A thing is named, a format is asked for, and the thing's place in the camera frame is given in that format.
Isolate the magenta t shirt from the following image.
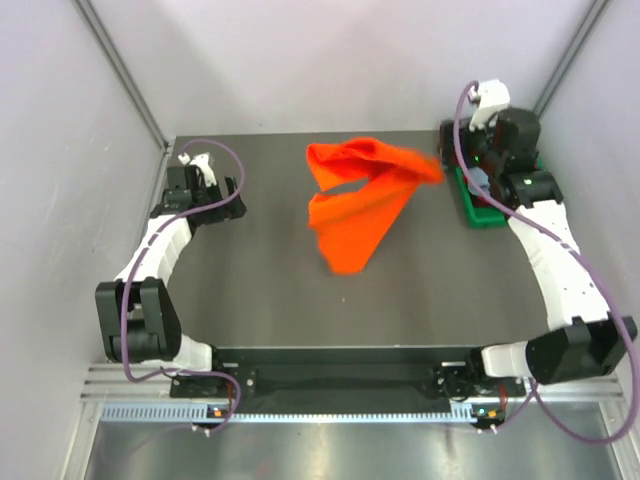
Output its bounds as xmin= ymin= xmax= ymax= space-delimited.
xmin=471 ymin=195 xmax=496 ymax=211

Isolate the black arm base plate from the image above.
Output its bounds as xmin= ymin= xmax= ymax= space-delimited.
xmin=169 ymin=347 xmax=526 ymax=415

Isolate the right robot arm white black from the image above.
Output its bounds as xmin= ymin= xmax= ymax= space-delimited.
xmin=438 ymin=107 xmax=638 ymax=396

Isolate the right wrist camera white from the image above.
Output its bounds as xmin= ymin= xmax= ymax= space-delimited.
xmin=467 ymin=79 xmax=511 ymax=131

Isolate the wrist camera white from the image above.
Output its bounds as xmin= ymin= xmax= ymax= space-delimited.
xmin=467 ymin=79 xmax=511 ymax=131
xmin=178 ymin=152 xmax=218 ymax=187

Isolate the green plastic bin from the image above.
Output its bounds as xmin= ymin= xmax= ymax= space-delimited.
xmin=452 ymin=154 xmax=549 ymax=230

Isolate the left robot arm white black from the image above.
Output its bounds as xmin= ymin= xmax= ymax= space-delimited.
xmin=95 ymin=153 xmax=247 ymax=397

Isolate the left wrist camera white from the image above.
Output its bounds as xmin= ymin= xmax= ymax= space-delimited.
xmin=178 ymin=152 xmax=218 ymax=187

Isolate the grey slotted cable duct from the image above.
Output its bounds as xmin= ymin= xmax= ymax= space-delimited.
xmin=101 ymin=403 xmax=477 ymax=424

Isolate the orange t shirt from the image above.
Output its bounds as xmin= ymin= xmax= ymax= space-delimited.
xmin=306 ymin=137 xmax=445 ymax=275

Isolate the grey blue t shirt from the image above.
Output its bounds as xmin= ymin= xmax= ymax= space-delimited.
xmin=467 ymin=167 xmax=490 ymax=197

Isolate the aluminium frame rail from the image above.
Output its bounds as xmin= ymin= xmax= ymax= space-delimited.
xmin=80 ymin=363 xmax=623 ymax=403

